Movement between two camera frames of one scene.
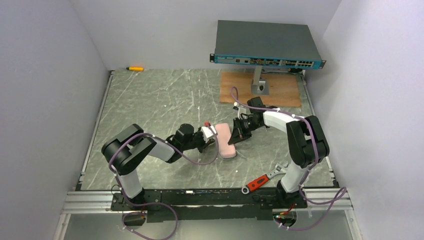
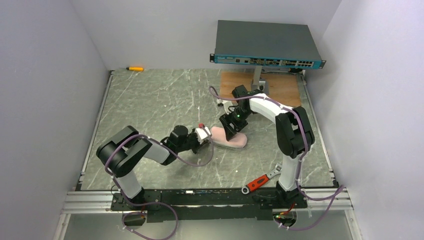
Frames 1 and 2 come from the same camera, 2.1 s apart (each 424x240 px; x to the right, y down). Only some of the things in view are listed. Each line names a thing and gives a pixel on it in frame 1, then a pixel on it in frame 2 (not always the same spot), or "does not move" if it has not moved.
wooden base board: x=284 y=90 does not move
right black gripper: x=241 y=125 -> x=230 y=124
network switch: x=261 y=44 does not move
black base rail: x=165 y=205 does not move
